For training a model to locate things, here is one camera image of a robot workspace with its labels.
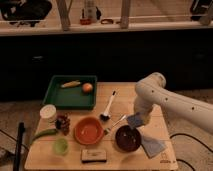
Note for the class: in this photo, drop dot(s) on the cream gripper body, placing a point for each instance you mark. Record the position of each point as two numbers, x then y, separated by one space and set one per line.
145 117

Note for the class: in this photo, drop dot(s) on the blue sponge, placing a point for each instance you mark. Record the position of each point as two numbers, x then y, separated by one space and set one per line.
134 121

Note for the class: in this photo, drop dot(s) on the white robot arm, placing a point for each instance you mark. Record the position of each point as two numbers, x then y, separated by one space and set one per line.
151 90

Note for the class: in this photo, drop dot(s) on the purple bowl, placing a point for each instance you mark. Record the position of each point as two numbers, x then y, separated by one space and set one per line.
128 139

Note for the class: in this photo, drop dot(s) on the orange bowl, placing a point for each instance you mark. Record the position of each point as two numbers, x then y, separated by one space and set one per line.
88 131

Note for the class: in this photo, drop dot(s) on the blue-grey cloth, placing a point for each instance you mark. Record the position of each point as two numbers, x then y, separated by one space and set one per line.
152 146

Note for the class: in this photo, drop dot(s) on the white dish brush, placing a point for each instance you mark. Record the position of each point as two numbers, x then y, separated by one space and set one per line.
105 115

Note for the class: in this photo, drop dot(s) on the metal fork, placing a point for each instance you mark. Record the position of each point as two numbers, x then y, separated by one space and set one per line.
107 130

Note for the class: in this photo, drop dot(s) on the orange peach fruit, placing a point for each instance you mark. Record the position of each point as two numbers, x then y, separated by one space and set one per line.
87 87

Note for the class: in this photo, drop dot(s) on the wooden block eraser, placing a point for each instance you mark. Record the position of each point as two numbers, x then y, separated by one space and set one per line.
93 155

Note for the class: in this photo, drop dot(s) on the green tray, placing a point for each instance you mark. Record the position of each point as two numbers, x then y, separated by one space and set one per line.
72 97

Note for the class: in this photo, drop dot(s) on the dark grape bunch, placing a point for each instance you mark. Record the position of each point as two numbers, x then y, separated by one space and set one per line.
62 124

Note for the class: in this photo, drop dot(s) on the green cup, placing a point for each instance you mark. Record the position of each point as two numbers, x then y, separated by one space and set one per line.
60 146

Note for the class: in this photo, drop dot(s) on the green chili pepper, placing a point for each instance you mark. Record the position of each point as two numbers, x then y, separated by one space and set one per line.
45 133

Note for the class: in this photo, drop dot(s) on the red round object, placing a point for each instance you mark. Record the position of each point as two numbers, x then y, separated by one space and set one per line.
85 21

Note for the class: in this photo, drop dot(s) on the white bottle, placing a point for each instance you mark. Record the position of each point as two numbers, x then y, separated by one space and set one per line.
90 10

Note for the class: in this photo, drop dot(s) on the black stand pole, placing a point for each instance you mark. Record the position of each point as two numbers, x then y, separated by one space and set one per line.
21 130

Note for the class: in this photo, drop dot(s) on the black bag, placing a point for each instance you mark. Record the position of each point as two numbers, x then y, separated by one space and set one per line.
14 10

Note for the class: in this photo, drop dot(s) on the wooden railing post middle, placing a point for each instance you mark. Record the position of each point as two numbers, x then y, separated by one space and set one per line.
125 12

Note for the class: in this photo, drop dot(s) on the wooden railing post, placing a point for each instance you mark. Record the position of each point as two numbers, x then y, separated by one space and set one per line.
125 12
64 15

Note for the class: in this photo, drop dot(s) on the wooden railing post left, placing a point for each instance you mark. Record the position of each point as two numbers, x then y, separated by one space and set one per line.
64 15

